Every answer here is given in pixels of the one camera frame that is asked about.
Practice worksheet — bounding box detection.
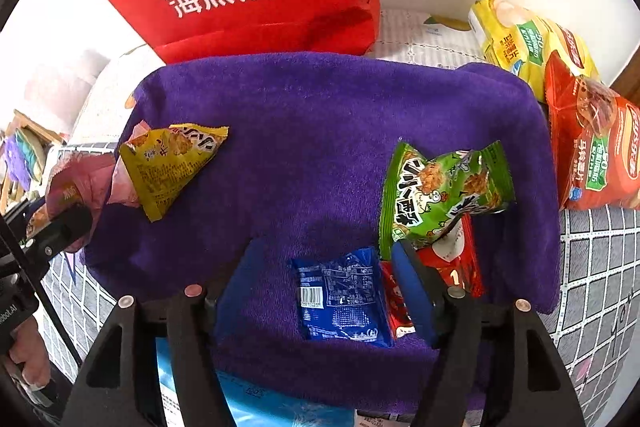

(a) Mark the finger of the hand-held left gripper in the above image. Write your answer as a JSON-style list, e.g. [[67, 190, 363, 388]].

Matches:
[[0, 201, 48, 243], [25, 205, 96, 277]]

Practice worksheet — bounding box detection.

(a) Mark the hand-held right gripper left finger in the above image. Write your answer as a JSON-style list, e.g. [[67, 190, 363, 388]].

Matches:
[[60, 239, 273, 427]]

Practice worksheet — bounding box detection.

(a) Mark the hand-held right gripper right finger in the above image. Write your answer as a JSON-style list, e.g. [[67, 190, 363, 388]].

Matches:
[[390, 239, 586, 427]]

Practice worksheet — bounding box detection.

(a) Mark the red snack packet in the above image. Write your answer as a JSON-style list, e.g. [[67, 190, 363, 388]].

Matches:
[[380, 214, 486, 340]]

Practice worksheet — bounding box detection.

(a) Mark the purple pink snack packet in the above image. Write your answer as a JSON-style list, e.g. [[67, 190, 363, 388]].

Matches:
[[25, 122, 151, 255]]

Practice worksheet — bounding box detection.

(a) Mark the blue snack packet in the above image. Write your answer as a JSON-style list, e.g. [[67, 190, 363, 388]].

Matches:
[[291, 248, 396, 349]]

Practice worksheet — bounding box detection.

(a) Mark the green snack packet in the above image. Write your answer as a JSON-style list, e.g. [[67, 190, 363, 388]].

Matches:
[[378, 139, 516, 260]]

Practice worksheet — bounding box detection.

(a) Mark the yellow triangular snack packet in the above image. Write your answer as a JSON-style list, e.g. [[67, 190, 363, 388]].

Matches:
[[112, 123, 230, 223]]

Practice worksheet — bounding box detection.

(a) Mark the purple towel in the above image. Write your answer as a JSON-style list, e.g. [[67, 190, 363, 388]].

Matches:
[[82, 52, 562, 413]]

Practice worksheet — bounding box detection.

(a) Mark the person's left hand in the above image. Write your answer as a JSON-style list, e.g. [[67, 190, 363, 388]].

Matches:
[[7, 319, 53, 390]]

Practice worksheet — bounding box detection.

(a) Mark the wooden chair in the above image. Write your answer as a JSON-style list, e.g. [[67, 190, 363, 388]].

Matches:
[[0, 109, 66, 208]]

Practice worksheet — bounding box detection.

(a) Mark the blue box white label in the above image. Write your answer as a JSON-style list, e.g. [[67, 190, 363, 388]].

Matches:
[[155, 337, 416, 427]]

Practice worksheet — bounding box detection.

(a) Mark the white plastic bag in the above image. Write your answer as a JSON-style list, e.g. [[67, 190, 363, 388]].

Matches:
[[22, 49, 111, 138]]

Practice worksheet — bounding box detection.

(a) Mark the orange chip bag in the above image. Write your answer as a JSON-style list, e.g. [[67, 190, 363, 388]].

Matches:
[[544, 52, 640, 211]]

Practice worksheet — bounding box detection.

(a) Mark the yellow chip bag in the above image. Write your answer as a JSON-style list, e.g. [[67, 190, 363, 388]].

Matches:
[[468, 0, 601, 102]]

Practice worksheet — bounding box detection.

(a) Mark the brown wooden door frame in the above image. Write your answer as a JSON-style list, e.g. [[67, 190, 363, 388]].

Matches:
[[607, 52, 640, 108]]

